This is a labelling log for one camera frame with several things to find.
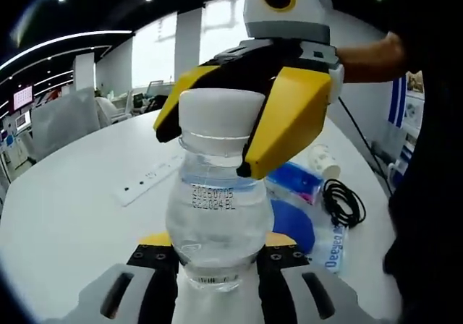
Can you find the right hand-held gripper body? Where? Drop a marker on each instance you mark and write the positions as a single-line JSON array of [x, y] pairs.
[[311, 16]]

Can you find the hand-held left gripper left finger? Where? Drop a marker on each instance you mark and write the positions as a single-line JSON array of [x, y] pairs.
[[144, 288]]

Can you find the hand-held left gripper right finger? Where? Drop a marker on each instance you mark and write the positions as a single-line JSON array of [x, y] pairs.
[[285, 291]]

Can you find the white paper cup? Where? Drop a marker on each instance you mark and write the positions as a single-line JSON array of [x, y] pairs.
[[323, 159]]

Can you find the blue floral tissue pack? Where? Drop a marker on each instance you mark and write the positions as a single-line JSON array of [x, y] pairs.
[[296, 183]]

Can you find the clear wipes pack blue pad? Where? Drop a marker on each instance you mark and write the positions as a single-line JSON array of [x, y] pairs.
[[293, 222]]

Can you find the clear plastic water bottle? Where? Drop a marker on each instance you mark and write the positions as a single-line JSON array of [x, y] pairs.
[[217, 212]]

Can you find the person's right hand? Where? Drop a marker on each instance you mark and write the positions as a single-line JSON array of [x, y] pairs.
[[376, 60]]

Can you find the white power strip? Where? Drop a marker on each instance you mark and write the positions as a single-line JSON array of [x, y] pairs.
[[144, 184]]

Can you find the white table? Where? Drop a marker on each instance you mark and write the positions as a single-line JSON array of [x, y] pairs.
[[72, 212]]

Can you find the grey mesh office chair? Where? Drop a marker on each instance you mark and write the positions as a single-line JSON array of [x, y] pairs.
[[65, 121]]

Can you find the person's dark clothing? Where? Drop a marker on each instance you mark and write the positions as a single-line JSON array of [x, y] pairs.
[[434, 194]]

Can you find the blue white wall poster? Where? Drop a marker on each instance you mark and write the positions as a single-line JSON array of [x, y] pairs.
[[399, 100]]

